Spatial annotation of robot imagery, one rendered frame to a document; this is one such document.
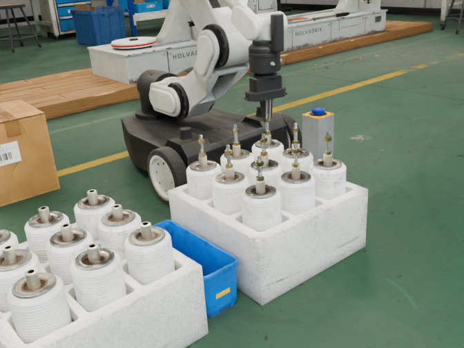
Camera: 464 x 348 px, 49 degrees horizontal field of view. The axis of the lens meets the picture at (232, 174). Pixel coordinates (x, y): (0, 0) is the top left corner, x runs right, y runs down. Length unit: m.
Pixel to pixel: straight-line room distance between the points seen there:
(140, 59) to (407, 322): 2.51
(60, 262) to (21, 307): 0.17
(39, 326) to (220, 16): 1.12
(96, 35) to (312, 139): 4.36
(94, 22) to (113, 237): 4.68
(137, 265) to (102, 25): 4.82
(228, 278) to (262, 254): 0.10
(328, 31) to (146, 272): 3.59
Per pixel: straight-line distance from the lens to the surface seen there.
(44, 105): 3.03
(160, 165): 1.74
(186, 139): 1.72
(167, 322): 1.09
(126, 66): 3.29
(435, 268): 1.43
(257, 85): 1.43
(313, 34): 4.29
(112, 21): 5.80
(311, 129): 1.57
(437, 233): 1.59
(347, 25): 4.61
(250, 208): 1.18
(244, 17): 1.41
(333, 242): 1.35
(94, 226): 1.23
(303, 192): 1.25
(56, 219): 1.20
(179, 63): 3.47
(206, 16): 1.73
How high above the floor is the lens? 0.76
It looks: 23 degrees down
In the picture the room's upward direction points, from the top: 4 degrees counter-clockwise
